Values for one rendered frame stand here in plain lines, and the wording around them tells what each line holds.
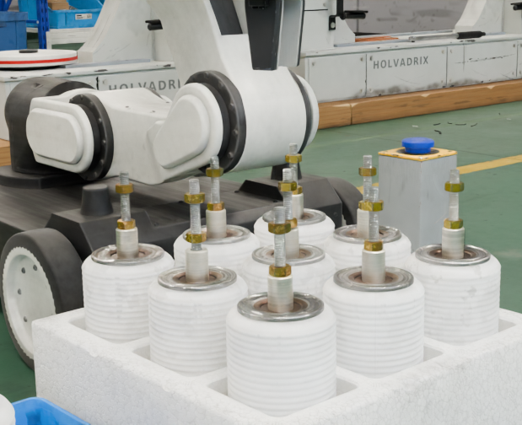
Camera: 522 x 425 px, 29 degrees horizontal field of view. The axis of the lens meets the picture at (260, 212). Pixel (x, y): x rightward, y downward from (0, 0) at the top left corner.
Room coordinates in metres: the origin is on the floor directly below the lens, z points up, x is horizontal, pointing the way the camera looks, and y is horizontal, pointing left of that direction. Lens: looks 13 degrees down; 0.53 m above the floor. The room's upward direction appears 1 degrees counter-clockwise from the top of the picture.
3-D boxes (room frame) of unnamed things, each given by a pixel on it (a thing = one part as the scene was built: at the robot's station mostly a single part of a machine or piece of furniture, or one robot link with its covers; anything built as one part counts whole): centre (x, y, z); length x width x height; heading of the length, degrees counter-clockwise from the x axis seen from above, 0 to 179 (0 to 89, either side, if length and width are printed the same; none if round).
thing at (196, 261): (0.93, 0.06, 0.26); 0.02 x 0.02 x 0.03
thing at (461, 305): (0.99, -0.19, 0.16); 0.10 x 0.10 x 0.18
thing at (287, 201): (1.00, -0.03, 0.30); 0.01 x 0.01 x 0.08
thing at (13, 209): (1.70, 0.24, 0.19); 0.64 x 0.52 x 0.33; 38
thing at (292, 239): (1.00, -0.03, 0.26); 0.02 x 0.02 x 0.03
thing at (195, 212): (0.93, 0.06, 0.31); 0.01 x 0.01 x 0.08
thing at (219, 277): (0.93, 0.06, 0.25); 0.08 x 0.08 x 0.01
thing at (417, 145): (1.25, -0.20, 0.32); 0.04 x 0.04 x 0.02
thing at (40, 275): (1.34, 0.30, 0.10); 0.20 x 0.05 x 0.20; 38
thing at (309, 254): (1.00, -0.03, 0.25); 0.08 x 0.08 x 0.01
